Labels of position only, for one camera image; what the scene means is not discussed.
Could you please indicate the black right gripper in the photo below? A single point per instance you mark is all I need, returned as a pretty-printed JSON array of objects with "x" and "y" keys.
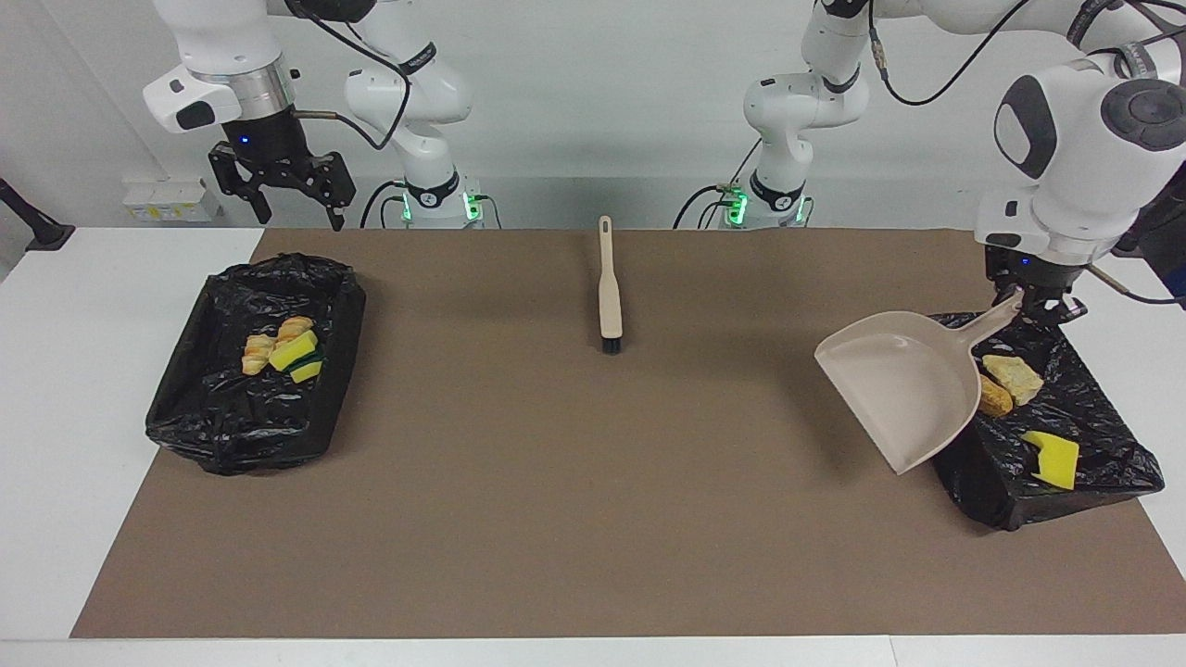
[{"x": 269, "y": 148}]

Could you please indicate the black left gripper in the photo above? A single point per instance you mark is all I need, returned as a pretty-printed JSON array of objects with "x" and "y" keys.
[{"x": 1033, "y": 271}]

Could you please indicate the yellow sponge piece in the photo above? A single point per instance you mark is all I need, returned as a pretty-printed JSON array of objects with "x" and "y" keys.
[
  {"x": 295, "y": 352},
  {"x": 308, "y": 372},
  {"x": 1054, "y": 460}
]

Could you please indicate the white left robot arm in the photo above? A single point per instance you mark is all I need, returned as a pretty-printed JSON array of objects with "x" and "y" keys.
[{"x": 1066, "y": 139}]

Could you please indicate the pale bread chunk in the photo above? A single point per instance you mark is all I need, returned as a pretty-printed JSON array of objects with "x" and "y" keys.
[{"x": 1015, "y": 378}]

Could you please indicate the brown bread roll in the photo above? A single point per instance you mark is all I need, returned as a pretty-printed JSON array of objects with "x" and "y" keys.
[{"x": 995, "y": 400}]

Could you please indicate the pale flaky pastry piece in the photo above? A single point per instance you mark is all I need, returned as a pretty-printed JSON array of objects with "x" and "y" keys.
[{"x": 258, "y": 354}]

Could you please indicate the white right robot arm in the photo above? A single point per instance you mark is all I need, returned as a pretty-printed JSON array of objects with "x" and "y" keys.
[{"x": 412, "y": 97}]

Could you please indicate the beige plastic dustpan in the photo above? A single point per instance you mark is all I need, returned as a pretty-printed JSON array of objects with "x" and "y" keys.
[{"x": 903, "y": 380}]

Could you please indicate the beige hand brush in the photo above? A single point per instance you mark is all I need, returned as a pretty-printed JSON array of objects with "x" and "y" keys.
[{"x": 610, "y": 296}]

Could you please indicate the brown table mat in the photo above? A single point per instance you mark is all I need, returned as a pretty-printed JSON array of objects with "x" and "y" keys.
[{"x": 556, "y": 519}]

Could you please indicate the black bag-lined bin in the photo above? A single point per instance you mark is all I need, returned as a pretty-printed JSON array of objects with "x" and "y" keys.
[
  {"x": 1001, "y": 482},
  {"x": 232, "y": 417}
]

